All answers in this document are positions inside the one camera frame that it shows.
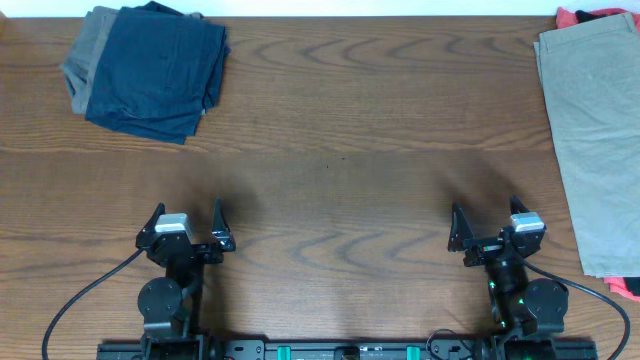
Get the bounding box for folded grey shorts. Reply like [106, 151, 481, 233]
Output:
[60, 6, 119, 114]

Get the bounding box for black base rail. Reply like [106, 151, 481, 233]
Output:
[96, 337, 598, 360]

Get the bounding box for black garment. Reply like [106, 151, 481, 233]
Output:
[575, 10, 607, 23]

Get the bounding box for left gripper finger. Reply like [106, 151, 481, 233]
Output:
[135, 203, 166, 249]
[211, 198, 236, 252]

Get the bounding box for red garment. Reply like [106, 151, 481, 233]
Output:
[556, 7, 639, 302]

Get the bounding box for khaki green shorts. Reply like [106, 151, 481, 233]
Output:
[534, 13, 639, 277]

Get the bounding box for folded navy blue shorts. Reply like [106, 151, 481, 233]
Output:
[85, 2, 230, 145]

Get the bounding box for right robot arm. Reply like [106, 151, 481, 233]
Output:
[447, 196, 569, 359]

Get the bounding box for right black cable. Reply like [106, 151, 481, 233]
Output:
[519, 257, 632, 360]

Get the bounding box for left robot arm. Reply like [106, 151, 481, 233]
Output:
[135, 200, 236, 359]

